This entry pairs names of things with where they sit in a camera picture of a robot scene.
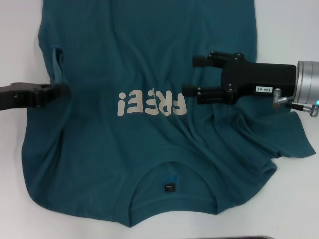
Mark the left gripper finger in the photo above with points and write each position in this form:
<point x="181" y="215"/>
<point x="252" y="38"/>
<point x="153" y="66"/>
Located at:
<point x="37" y="97"/>

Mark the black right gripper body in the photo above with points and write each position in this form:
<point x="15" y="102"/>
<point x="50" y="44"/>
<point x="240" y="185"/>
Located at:
<point x="261" y="78"/>

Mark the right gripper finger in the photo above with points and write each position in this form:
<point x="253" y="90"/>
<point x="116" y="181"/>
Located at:
<point x="210" y="95"/>
<point x="215" y="59"/>

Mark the teal blue printed t-shirt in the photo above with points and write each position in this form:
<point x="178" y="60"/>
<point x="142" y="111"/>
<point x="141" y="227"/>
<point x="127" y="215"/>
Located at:
<point x="149" y="49"/>

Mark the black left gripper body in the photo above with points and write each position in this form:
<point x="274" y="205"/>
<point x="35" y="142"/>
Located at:
<point x="7" y="97"/>

